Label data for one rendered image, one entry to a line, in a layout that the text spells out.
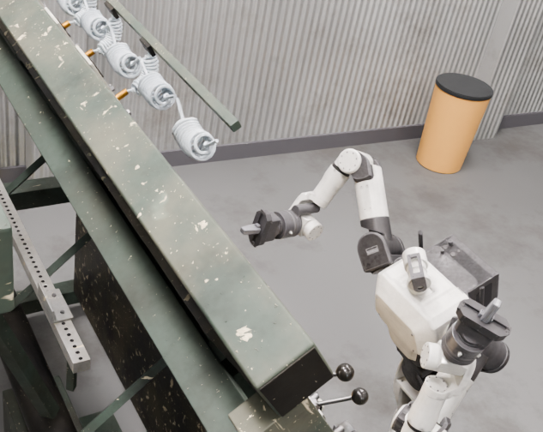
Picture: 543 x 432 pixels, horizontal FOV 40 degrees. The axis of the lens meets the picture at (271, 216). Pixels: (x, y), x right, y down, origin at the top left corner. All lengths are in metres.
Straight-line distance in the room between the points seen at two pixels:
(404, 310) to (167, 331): 0.93
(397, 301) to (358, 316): 1.96
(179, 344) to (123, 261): 0.26
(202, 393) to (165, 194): 0.34
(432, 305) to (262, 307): 1.12
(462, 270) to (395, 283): 0.20
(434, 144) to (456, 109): 0.33
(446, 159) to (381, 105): 0.63
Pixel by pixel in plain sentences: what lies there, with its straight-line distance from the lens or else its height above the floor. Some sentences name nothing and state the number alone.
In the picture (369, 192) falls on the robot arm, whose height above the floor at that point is 1.46.
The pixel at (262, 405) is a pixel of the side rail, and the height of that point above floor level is 1.78.
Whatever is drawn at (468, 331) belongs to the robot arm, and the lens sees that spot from 1.76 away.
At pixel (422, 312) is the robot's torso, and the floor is 1.32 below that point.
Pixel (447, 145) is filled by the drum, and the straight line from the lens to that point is 5.61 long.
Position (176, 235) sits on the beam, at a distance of 1.21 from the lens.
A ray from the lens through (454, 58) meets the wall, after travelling 6.01.
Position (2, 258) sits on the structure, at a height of 2.17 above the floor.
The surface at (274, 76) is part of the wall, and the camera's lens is 5.09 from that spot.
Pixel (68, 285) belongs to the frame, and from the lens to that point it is 3.74.
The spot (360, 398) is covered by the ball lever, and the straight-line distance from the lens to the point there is 1.65.
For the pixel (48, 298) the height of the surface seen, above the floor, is 1.03.
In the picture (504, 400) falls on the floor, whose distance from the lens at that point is 4.00.
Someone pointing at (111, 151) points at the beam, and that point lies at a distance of 1.42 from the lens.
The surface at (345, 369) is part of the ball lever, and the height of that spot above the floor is 1.55.
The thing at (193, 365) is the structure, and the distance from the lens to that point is 1.33.
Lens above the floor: 2.60
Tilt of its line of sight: 33 degrees down
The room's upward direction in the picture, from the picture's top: 12 degrees clockwise
